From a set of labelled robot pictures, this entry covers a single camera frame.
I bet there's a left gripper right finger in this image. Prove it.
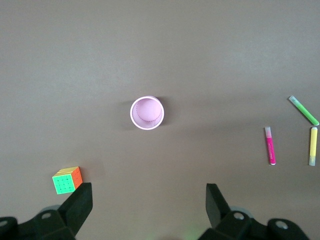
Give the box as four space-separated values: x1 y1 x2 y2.
197 183 312 240

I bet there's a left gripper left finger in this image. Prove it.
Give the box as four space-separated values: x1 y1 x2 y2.
0 182 94 240

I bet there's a pink marker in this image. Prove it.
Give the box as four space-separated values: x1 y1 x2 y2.
264 126 277 166

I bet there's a multicoloured puzzle cube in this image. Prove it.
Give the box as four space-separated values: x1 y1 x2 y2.
51 165 84 195

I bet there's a pink mesh cup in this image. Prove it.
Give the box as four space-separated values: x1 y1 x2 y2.
129 95 165 131

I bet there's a yellow marker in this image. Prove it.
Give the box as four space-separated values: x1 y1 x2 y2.
308 126 319 167

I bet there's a green marker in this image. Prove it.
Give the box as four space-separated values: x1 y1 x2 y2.
288 95 320 126

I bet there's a brown table cover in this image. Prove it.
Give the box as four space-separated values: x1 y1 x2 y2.
0 0 320 240

